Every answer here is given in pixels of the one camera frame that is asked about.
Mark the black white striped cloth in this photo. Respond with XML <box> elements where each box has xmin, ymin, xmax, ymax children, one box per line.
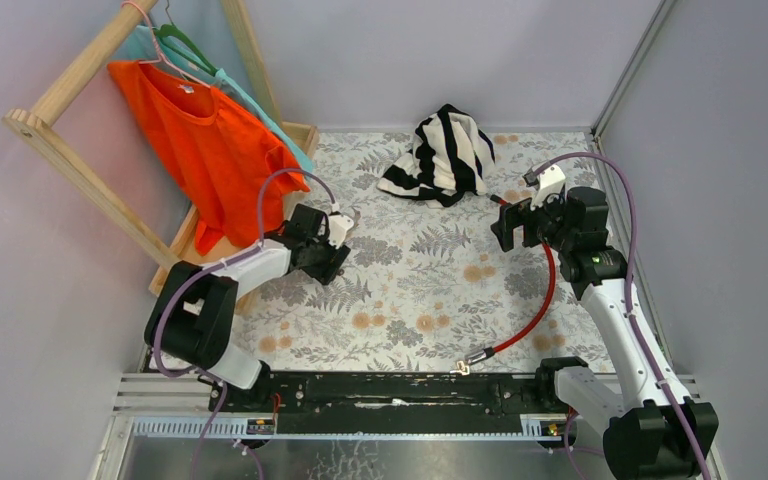
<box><xmin>377</xmin><ymin>104</ymin><xmax>496</xmax><ymax>209</ymax></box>

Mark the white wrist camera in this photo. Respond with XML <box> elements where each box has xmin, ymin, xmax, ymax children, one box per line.
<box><xmin>327</xmin><ymin>212</ymin><xmax>356</xmax><ymax>248</ymax></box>
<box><xmin>523</xmin><ymin>165</ymin><xmax>566</xmax><ymax>211</ymax></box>

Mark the wooden clothes rack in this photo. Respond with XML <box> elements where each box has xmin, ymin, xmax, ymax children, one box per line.
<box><xmin>3</xmin><ymin>1</ymin><xmax>319</xmax><ymax>295</ymax></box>

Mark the green hanger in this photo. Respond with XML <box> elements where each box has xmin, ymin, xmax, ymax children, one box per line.
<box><xmin>155</xmin><ymin>1</ymin><xmax>218</xmax><ymax>76</ymax></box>

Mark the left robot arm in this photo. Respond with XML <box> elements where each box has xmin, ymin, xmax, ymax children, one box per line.
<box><xmin>144</xmin><ymin>204</ymin><xmax>359</xmax><ymax>411</ymax></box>

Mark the red cable lock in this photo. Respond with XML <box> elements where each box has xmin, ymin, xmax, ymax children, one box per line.
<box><xmin>451</xmin><ymin>194</ymin><xmax>557</xmax><ymax>376</ymax></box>

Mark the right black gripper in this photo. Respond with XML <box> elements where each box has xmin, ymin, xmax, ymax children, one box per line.
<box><xmin>489</xmin><ymin>188</ymin><xmax>574</xmax><ymax>253</ymax></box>

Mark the purple cable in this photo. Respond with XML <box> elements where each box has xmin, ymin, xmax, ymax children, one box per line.
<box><xmin>152</xmin><ymin>168</ymin><xmax>339</xmax><ymax>480</ymax></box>
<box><xmin>532</xmin><ymin>152</ymin><xmax>713</xmax><ymax>480</ymax></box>

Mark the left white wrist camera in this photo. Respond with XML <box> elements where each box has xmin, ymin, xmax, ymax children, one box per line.
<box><xmin>327</xmin><ymin>212</ymin><xmax>356</xmax><ymax>248</ymax></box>

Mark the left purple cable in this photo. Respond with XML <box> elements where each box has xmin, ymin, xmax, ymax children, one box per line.
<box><xmin>152</xmin><ymin>168</ymin><xmax>339</xmax><ymax>480</ymax></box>

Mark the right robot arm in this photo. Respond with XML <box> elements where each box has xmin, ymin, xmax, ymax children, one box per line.
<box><xmin>491</xmin><ymin>187</ymin><xmax>719</xmax><ymax>479</ymax></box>

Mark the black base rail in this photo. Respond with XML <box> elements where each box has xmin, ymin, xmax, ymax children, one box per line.
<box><xmin>208</xmin><ymin>371</ymin><xmax>569</xmax><ymax>437</ymax></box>

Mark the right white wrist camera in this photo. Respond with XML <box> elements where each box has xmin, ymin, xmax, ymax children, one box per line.
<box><xmin>523</xmin><ymin>165</ymin><xmax>566</xmax><ymax>211</ymax></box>

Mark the pink hanger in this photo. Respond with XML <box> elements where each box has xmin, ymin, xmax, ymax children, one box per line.
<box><xmin>120</xmin><ymin>1</ymin><xmax>210</xmax><ymax>88</ymax></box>

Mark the orange t-shirt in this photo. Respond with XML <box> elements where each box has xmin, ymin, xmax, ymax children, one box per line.
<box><xmin>107</xmin><ymin>61</ymin><xmax>309</xmax><ymax>255</ymax></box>

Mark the light blue shirt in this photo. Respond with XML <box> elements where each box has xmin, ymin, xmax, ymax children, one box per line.
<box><xmin>122</xmin><ymin>25</ymin><xmax>314</xmax><ymax>172</ymax></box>

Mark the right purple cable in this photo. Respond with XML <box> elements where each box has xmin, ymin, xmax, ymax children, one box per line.
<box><xmin>532</xmin><ymin>152</ymin><xmax>713</xmax><ymax>480</ymax></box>

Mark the floral tablecloth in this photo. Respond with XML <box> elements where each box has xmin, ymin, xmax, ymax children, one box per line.
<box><xmin>231</xmin><ymin>133</ymin><xmax>613</xmax><ymax>372</ymax></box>

